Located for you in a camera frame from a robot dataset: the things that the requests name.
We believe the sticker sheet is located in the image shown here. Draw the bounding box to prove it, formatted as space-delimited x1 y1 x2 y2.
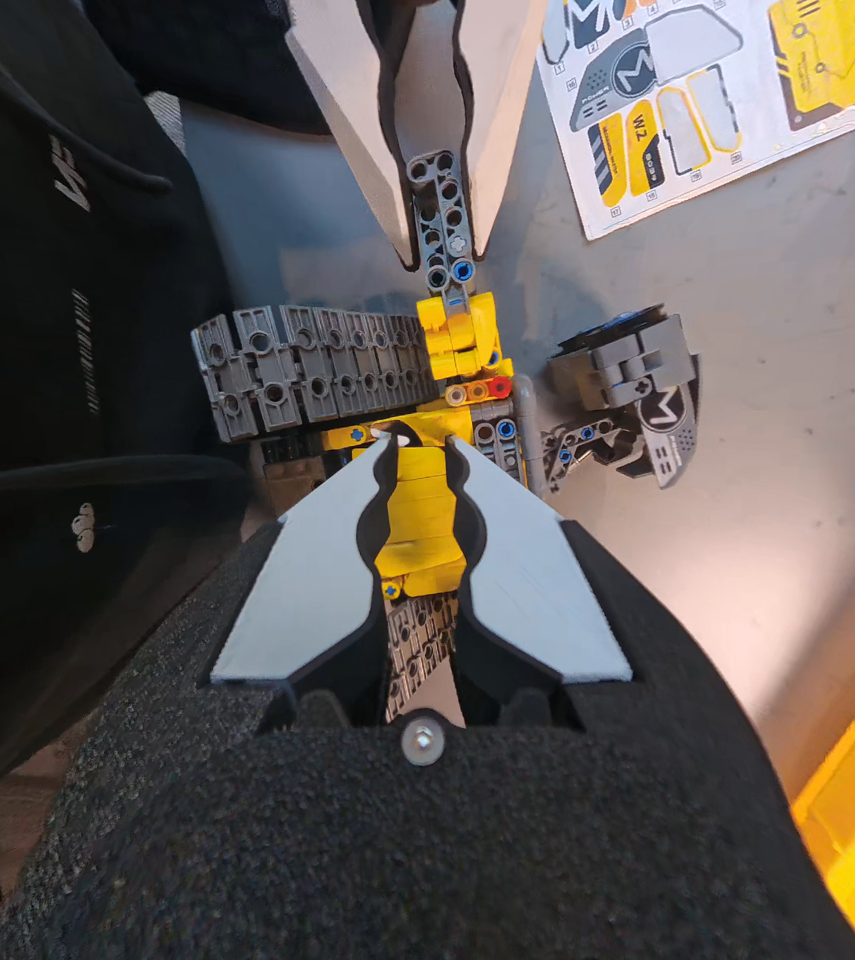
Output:
536 0 855 243

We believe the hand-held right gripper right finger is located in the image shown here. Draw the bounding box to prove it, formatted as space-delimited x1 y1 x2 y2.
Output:
444 433 636 725

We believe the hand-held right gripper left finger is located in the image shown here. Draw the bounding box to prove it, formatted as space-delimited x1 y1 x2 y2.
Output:
210 433 400 726

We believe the grey brick power module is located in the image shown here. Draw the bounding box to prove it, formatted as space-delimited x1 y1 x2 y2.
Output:
543 303 702 490

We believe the yellow tracked brick vehicle model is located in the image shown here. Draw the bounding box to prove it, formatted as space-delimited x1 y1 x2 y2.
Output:
191 152 549 725

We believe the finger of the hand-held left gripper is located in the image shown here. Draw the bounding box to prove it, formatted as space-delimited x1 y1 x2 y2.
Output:
451 0 550 260
283 0 423 271

